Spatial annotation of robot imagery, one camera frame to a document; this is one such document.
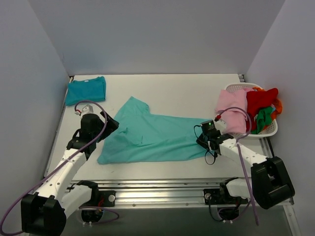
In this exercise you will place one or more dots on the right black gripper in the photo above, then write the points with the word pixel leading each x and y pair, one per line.
pixel 202 141

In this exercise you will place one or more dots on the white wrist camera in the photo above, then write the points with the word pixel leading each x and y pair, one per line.
pixel 220 124
pixel 88 109

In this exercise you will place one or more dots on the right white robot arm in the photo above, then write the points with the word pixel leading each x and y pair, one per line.
pixel 268 182

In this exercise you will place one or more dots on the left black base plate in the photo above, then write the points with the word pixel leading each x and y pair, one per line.
pixel 102 199

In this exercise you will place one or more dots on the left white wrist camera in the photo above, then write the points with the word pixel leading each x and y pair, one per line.
pixel 88 109

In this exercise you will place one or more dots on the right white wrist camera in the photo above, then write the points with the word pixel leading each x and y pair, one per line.
pixel 220 124

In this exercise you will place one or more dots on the aluminium rail frame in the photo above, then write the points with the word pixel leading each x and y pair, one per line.
pixel 144 195

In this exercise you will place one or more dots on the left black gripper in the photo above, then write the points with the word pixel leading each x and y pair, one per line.
pixel 108 126

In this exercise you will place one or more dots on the orange t shirt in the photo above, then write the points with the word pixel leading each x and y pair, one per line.
pixel 277 108

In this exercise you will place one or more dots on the red t shirt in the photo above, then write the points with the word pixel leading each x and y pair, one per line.
pixel 257 100

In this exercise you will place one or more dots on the folded teal t shirt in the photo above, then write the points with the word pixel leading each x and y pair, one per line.
pixel 91 89

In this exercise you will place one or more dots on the pink t shirt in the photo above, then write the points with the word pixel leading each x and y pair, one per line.
pixel 235 118

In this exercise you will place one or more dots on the mint green t shirt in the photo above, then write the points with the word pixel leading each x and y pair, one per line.
pixel 145 137

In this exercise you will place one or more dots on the white plastic laundry basket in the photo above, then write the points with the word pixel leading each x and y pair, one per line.
pixel 269 130

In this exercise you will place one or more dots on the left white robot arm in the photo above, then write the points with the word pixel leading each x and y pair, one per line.
pixel 45 212

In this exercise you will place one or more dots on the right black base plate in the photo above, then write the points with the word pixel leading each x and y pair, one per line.
pixel 215 196

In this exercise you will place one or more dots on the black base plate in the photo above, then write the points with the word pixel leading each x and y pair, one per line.
pixel 215 196
pixel 102 199

